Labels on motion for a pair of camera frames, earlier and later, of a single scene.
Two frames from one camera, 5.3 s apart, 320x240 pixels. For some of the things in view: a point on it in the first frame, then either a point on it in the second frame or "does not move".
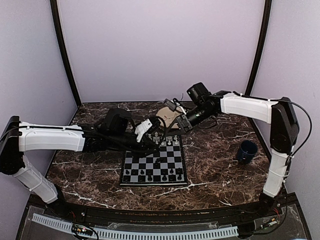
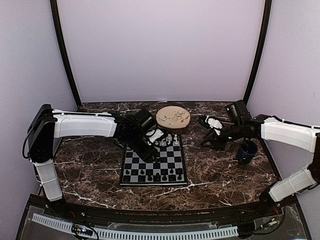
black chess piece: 172,177 does not move
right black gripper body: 189,126 -> 221,145
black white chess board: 165,166 does not move
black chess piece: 126,178 does not move
